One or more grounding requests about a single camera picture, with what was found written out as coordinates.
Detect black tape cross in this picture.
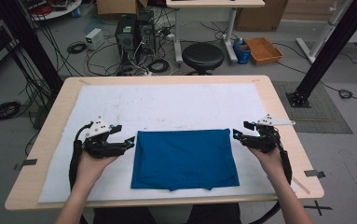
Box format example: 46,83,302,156
303,200,334,217

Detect thin wooden strip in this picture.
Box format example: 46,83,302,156
292,175,311,196

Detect black tape strip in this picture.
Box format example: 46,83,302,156
13,158,39,172
304,169,326,179

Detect person's right hand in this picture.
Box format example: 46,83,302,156
248,145,288,184

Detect orange shallow tray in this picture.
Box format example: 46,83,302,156
244,36,284,66

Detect black round stool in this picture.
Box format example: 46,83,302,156
181,42,226,77

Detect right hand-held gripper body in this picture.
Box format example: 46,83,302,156
246,113,296,154

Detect white power supply box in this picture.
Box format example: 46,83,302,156
84,27,105,51

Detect large brown cardboard box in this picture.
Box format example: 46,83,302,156
235,0,289,33

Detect white table mat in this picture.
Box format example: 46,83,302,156
38,82,299,204

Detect white metal stand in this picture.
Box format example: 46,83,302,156
295,0,354,65

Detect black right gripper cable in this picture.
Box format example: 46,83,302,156
249,130,294,224

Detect small coiled black cable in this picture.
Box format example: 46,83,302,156
66,41,89,55

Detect grey floor mat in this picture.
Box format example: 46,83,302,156
272,80,353,135

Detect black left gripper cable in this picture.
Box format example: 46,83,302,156
68,121,94,224

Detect person's left hand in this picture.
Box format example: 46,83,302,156
74,150,120,191

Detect white-legged wooden desk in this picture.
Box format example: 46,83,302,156
165,0,266,65

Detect tiny coiled black cable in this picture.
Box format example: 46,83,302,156
337,89,354,100

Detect blue t-shirt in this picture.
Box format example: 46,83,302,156
130,128,240,192

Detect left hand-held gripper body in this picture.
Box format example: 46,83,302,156
82,116,128,160

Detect black computer tower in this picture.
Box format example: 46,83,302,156
135,10,158,58
115,13,138,68

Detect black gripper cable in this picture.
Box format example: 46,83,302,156
249,130,294,224
68,121,94,224

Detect round white table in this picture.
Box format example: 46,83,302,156
21,0,83,22

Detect black metal frame post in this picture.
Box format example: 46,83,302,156
286,0,357,109
0,0,64,94

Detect blue box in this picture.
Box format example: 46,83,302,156
232,37,253,65

